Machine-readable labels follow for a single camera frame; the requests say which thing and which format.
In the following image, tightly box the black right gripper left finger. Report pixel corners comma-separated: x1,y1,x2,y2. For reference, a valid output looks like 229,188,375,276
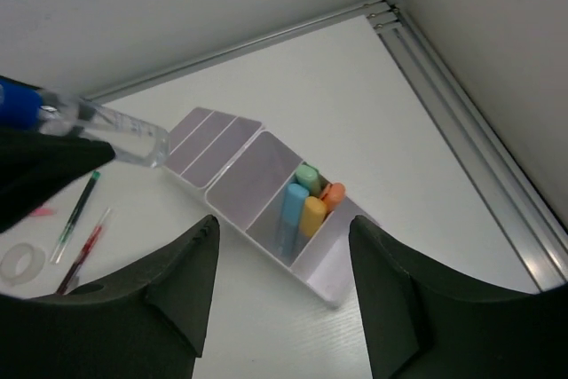
1,215,220,378

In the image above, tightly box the white organizer box left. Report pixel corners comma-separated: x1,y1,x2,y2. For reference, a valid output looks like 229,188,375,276
165,107,263,189

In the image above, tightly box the white organizer box right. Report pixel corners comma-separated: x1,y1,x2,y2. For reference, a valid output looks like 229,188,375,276
204,130,366,307

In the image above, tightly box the pink red pen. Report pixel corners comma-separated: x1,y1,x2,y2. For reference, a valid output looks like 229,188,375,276
29,207,56,217

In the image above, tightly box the blue highlighter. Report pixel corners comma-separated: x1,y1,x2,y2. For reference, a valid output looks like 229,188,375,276
276,183,309,258

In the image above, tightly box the blue spray bottle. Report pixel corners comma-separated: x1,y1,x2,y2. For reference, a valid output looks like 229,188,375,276
1,76,170,168

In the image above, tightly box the clear tape roll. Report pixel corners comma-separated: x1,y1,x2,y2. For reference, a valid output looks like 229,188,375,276
1,243,45,287

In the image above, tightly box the green highlighter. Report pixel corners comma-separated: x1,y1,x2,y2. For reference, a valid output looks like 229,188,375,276
295,163,321,197

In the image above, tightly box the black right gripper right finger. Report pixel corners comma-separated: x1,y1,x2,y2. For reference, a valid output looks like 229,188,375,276
349,216,567,378

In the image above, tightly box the yellow highlighter cap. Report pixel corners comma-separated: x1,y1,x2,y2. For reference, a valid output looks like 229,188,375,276
299,196,327,239

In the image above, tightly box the orange highlighter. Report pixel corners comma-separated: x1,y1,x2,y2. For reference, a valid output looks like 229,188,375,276
319,182,346,213

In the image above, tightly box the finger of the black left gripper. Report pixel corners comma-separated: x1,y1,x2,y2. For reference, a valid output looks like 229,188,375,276
0,76,116,233

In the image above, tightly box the white organizer box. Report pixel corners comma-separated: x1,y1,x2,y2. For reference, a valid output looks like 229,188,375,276
204,130,366,307
165,107,263,189

